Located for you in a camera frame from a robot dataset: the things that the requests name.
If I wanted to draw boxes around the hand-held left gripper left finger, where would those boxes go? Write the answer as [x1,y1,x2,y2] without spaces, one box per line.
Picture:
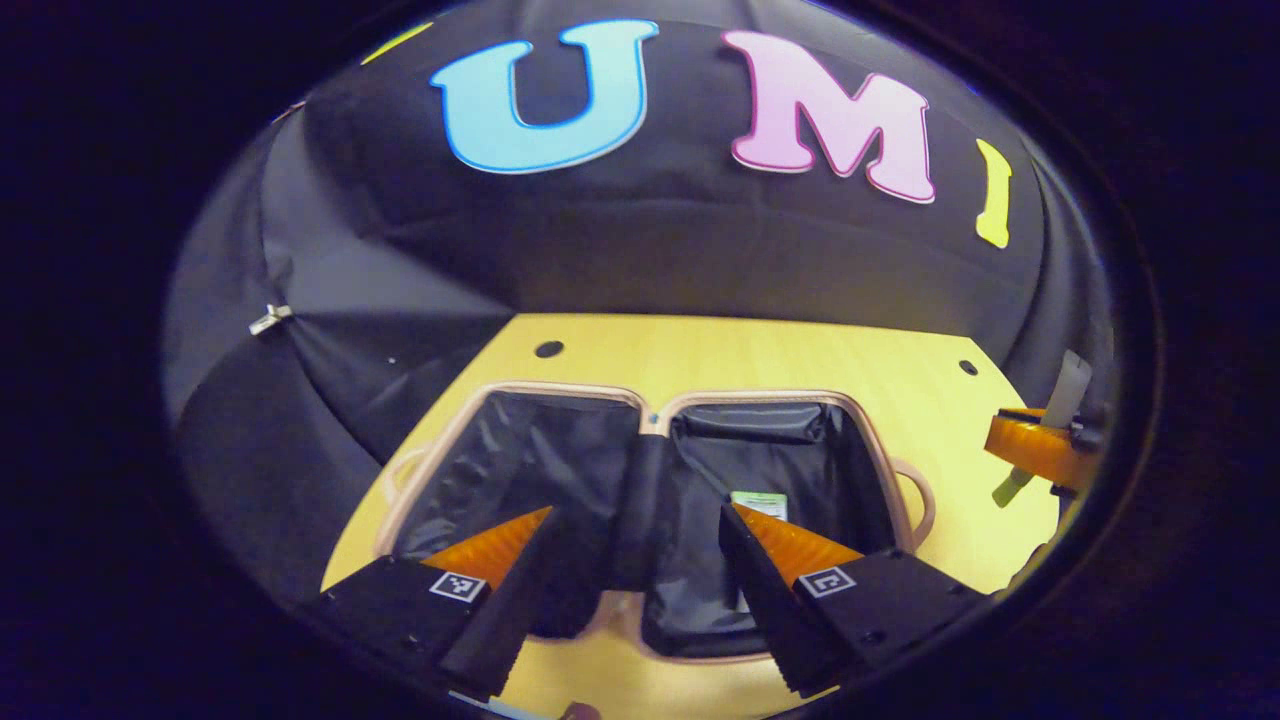
[298,505,566,702]

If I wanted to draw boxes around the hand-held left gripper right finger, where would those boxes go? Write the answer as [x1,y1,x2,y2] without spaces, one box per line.
[718,502,993,699]

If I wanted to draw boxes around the white skin care tube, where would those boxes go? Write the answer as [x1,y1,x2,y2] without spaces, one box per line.
[992,350,1093,508]

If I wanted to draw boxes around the green skin care tube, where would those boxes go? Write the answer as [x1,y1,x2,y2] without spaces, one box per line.
[728,489,791,523]

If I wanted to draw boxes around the pink suitcase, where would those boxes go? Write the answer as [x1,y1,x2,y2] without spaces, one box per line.
[375,380,938,666]

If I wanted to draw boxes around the black backdrop cloth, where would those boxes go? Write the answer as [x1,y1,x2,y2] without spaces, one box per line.
[160,0,1121,601]

